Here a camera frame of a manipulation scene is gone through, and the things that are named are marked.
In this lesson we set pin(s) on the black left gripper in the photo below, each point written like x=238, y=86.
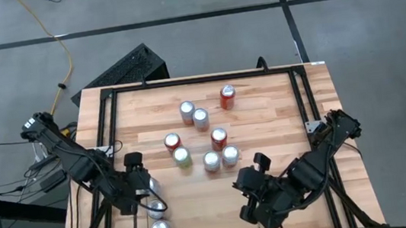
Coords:
x=131, y=193

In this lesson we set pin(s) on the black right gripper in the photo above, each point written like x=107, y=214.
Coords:
x=274, y=202

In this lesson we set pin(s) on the pink and silver beverage can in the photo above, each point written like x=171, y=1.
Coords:
x=230, y=152
x=211, y=159

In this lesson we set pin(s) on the red strawberry soda can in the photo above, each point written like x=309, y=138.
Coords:
x=171, y=140
x=219, y=135

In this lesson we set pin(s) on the silver and salmon seltzer can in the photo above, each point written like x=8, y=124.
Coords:
x=200, y=116
x=187, y=110

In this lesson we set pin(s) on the red-orange soda can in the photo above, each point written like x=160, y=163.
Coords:
x=227, y=97

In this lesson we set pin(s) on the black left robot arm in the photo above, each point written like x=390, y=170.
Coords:
x=78, y=162

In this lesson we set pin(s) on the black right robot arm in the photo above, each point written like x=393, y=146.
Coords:
x=309, y=172

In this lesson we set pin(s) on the wooden shelf black metal legs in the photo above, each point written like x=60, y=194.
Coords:
x=199, y=214

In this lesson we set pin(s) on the green beverage can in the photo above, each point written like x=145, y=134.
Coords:
x=181, y=155

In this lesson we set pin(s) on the black power adapter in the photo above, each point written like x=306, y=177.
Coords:
x=53, y=179

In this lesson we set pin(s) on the black power strip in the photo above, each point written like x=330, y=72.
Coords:
x=45, y=160

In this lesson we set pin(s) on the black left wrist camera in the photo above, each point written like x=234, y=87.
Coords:
x=133, y=161

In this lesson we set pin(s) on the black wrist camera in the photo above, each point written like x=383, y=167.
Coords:
x=262, y=161
x=133, y=161

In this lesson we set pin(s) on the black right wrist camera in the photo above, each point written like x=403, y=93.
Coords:
x=262, y=161

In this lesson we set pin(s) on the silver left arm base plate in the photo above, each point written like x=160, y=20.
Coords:
x=105, y=150

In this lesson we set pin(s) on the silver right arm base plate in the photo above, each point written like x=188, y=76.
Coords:
x=313, y=127

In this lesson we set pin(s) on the black aluminium table frame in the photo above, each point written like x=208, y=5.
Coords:
x=222, y=77

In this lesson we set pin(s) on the black rail bracket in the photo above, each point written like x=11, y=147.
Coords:
x=262, y=65

